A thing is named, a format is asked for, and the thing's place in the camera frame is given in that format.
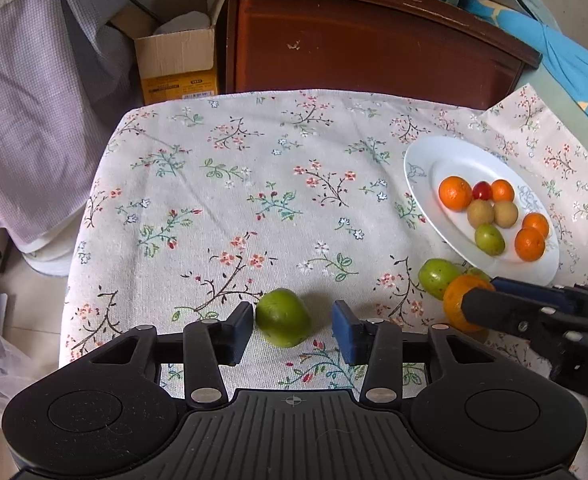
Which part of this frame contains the pale green bed sheet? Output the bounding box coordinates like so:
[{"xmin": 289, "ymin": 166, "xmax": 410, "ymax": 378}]
[{"xmin": 518, "ymin": 70, "xmax": 588, "ymax": 161}]

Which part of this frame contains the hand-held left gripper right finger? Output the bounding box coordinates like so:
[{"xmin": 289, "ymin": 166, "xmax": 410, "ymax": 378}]
[{"xmin": 331, "ymin": 300, "xmax": 512, "ymax": 406}]

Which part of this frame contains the small orange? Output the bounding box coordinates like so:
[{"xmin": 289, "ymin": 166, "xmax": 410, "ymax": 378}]
[
  {"xmin": 490, "ymin": 179, "xmax": 516, "ymax": 204},
  {"xmin": 522, "ymin": 212, "xmax": 550, "ymax": 239},
  {"xmin": 514, "ymin": 227, "xmax": 546, "ymax": 262}
]

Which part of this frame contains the white bag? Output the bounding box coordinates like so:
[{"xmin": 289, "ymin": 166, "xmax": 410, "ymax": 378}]
[{"xmin": 154, "ymin": 12, "xmax": 212, "ymax": 36}]

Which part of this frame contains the large green fruit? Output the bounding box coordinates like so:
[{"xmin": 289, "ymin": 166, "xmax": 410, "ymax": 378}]
[{"xmin": 255, "ymin": 288, "xmax": 311, "ymax": 348}]

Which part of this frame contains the large orange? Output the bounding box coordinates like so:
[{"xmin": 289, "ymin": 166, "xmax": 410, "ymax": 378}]
[{"xmin": 438, "ymin": 175, "xmax": 473, "ymax": 211}]

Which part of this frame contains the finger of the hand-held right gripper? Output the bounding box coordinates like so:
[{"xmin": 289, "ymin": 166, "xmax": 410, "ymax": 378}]
[
  {"xmin": 491, "ymin": 276, "xmax": 579, "ymax": 311},
  {"xmin": 461, "ymin": 287, "xmax": 559, "ymax": 345}
]

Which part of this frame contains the white plate with rose drawing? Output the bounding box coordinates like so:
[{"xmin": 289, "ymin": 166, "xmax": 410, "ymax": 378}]
[{"xmin": 404, "ymin": 136, "xmax": 560, "ymax": 287}]

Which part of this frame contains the purple checked cloth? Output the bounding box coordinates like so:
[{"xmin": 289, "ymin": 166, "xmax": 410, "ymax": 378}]
[{"xmin": 0, "ymin": 0, "xmax": 140, "ymax": 261}]

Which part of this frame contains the floral tablecloth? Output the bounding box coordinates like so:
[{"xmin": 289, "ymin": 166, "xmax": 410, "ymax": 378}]
[{"xmin": 59, "ymin": 85, "xmax": 588, "ymax": 480}]

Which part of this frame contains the brown wooden nightstand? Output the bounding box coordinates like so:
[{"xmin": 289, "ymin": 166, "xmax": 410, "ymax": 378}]
[{"xmin": 209, "ymin": 0, "xmax": 543, "ymax": 111}]

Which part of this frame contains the brown kiwi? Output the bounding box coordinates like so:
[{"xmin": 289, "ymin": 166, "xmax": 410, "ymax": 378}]
[
  {"xmin": 494, "ymin": 200, "xmax": 519, "ymax": 228},
  {"xmin": 467, "ymin": 199, "xmax": 496, "ymax": 227}
]

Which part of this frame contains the blue printed blanket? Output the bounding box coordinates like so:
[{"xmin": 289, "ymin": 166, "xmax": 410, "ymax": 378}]
[{"xmin": 464, "ymin": 0, "xmax": 588, "ymax": 148}]

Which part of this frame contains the cardboard box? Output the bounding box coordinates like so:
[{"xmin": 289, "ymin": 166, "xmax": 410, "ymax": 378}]
[{"xmin": 109, "ymin": 0, "xmax": 229, "ymax": 107}]

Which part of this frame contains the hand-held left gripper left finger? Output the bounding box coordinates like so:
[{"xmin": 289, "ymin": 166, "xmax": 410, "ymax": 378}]
[{"xmin": 76, "ymin": 302, "xmax": 255, "ymax": 408}]

